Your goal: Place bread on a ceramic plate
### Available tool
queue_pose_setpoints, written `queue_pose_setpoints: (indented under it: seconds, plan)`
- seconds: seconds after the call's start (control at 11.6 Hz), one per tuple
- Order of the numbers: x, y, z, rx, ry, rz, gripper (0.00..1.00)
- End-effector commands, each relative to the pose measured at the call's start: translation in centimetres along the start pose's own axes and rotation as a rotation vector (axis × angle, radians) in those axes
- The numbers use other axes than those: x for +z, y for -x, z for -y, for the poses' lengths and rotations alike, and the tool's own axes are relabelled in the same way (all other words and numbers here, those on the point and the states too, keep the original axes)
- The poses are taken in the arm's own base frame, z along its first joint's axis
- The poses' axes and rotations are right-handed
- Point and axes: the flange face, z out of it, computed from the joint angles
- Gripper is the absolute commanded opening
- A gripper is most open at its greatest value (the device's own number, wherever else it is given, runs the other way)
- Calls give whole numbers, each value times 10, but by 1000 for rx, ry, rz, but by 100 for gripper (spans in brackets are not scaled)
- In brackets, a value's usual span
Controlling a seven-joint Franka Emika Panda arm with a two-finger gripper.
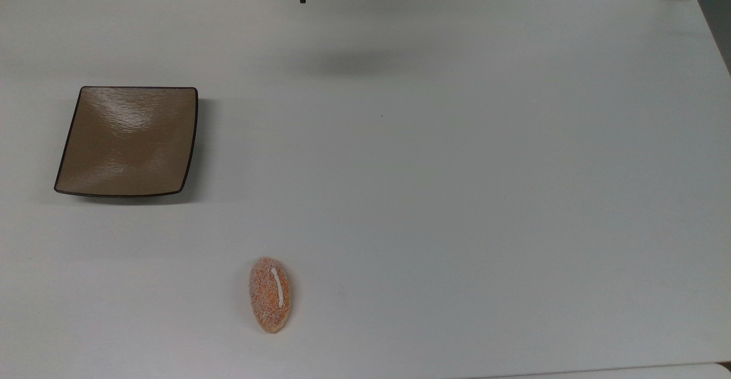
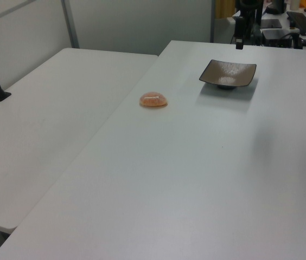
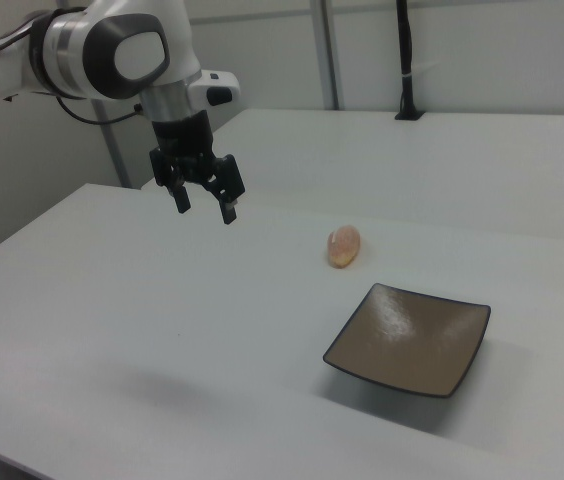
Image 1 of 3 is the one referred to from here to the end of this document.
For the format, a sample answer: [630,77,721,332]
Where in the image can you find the brown square ceramic plate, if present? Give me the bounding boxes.
[54,86,199,198]

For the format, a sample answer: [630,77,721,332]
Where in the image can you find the orange sugared bread loaf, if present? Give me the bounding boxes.
[248,257,292,334]

